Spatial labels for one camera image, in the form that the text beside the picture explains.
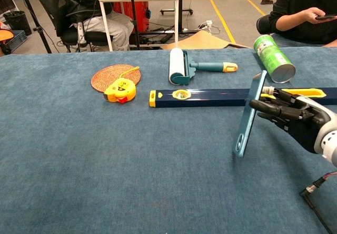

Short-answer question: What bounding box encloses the orange round stool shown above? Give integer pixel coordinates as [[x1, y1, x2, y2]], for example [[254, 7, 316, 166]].
[[0, 28, 15, 55]]

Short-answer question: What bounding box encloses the navy and yellow spirit level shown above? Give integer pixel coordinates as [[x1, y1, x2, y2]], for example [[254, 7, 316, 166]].
[[148, 87, 337, 108]]

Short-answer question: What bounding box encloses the teal lint roller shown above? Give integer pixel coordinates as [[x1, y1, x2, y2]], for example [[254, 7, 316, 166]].
[[168, 47, 239, 86]]

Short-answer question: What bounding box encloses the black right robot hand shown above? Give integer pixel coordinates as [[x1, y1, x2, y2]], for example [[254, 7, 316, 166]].
[[249, 86, 332, 155]]

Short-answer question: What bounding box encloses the round woven rattan coaster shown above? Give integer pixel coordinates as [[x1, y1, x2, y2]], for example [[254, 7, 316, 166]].
[[91, 64, 142, 93]]

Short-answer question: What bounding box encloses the red cabinet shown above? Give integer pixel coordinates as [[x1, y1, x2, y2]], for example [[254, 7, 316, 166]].
[[112, 1, 150, 34]]

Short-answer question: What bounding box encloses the seated person in black sweater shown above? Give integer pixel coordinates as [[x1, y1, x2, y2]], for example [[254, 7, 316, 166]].
[[256, 0, 337, 48]]

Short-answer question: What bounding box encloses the seated person in black jacket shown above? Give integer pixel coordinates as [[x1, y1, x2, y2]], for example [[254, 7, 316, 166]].
[[58, 0, 135, 52]]

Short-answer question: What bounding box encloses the black tripod stand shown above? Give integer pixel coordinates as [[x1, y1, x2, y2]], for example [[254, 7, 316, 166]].
[[15, 0, 53, 54]]

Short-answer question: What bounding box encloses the black smartphone blue case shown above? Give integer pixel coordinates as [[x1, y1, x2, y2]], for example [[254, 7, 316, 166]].
[[231, 70, 268, 158]]

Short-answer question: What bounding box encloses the yellow tape measure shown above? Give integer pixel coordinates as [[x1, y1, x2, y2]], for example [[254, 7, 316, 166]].
[[103, 66, 141, 104]]

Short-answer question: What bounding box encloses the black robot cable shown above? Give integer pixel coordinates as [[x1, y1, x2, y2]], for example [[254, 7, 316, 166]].
[[300, 170, 337, 234]]

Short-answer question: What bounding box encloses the black office chair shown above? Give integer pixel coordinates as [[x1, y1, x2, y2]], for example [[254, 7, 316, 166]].
[[25, 0, 114, 53]]

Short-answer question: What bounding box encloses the green chip canister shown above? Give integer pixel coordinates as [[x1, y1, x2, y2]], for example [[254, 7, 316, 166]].
[[253, 34, 296, 84]]

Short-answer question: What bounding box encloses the black waste bin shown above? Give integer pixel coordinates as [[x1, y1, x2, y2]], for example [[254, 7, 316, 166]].
[[3, 11, 33, 36]]

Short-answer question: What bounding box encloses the blue table cloth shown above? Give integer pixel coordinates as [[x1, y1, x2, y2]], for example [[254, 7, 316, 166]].
[[0, 46, 337, 234]]

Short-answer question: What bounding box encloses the black pole stand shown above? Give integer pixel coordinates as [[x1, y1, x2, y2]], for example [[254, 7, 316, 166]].
[[128, 0, 141, 50]]

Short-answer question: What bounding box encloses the blue plastic crate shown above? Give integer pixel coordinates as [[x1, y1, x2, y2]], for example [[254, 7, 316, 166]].
[[4, 30, 28, 53]]

